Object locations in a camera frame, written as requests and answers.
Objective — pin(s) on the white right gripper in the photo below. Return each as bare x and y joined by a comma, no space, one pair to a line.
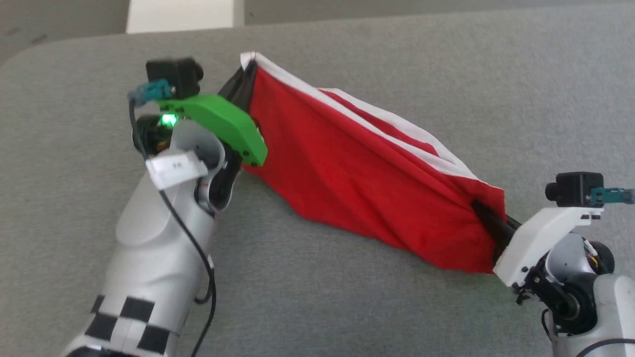
538,238

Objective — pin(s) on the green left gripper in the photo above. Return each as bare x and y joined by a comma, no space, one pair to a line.
223,121

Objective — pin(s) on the red garment with white trim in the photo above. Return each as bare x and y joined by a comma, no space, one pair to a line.
357,173

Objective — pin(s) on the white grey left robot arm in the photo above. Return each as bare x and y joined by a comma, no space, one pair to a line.
154,258

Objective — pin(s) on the white paper label tag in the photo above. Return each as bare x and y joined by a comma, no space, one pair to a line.
176,168

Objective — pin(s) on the grey fabric sofa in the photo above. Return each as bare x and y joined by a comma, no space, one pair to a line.
347,307

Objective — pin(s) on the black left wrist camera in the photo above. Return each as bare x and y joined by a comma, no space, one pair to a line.
173,77

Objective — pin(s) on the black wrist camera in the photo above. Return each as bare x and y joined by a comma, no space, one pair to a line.
173,77
575,188

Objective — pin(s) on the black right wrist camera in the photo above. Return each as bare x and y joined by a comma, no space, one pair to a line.
575,188

